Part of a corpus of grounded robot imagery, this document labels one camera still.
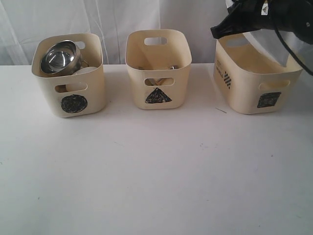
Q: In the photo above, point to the cream bin with triangle mark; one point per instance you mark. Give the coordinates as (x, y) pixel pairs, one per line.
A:
(149, 55)

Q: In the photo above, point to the wooden chopstick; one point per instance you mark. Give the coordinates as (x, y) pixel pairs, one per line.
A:
(160, 81)

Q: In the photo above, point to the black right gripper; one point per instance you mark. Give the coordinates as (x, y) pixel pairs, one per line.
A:
(294, 16)

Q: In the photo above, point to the stainless steel bowl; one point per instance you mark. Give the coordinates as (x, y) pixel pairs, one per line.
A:
(62, 59)

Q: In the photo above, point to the cream bin with circle mark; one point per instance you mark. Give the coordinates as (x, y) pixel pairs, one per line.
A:
(73, 95)

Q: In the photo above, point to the cream bin with square mark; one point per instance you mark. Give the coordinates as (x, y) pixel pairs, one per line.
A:
(249, 81)

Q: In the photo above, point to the white square plate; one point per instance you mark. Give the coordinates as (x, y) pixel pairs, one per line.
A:
(264, 41)

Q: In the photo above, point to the steel table knife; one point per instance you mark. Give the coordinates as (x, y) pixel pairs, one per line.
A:
(150, 82)

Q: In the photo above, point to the white curtain backdrop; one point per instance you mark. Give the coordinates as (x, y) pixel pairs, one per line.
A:
(24, 23)

